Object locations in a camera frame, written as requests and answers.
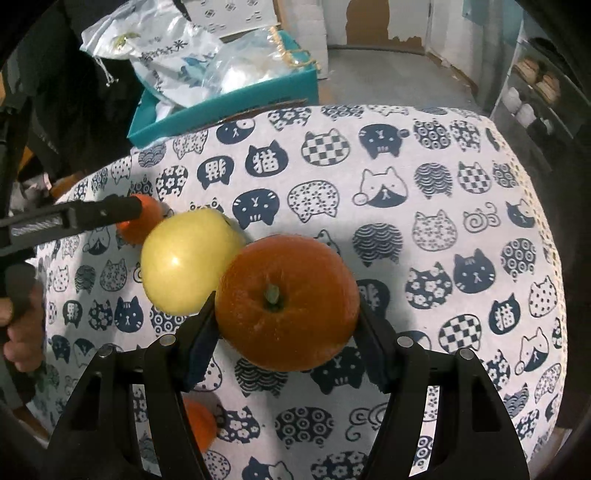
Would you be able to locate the person's left hand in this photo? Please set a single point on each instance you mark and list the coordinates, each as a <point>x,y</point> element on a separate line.
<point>25,333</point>

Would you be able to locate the shoe rack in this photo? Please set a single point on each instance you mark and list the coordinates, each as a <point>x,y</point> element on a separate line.
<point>541,109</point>

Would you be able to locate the cat pattern tablecloth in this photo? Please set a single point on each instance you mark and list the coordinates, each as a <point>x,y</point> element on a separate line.
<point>438,227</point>

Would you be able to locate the large orange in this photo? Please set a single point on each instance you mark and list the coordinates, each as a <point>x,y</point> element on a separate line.
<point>287,303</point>

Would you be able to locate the white storage basket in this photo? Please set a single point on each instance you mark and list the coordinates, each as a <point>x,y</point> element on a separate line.
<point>229,17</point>

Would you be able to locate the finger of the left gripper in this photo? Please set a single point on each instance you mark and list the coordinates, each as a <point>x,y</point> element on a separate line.
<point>111,210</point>

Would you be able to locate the teal cardboard box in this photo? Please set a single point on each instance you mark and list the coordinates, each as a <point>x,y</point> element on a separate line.
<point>300,88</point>

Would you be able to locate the small orange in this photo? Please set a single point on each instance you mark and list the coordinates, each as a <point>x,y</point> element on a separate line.
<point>202,423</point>
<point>135,231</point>

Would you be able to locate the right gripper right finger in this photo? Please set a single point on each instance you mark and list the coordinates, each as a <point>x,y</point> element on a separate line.
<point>399,367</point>

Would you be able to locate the small front orange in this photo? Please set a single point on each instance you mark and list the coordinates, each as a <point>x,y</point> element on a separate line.
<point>202,423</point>

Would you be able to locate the white rice bag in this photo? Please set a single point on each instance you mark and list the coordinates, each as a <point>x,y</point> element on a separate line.
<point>168,53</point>

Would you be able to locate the small back orange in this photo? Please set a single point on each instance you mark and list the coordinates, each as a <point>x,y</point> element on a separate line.
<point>135,231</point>

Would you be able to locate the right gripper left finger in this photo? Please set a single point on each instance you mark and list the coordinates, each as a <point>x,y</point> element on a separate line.
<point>174,364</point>

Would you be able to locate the clear plastic bag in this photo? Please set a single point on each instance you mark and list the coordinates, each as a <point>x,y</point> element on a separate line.
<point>258,56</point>

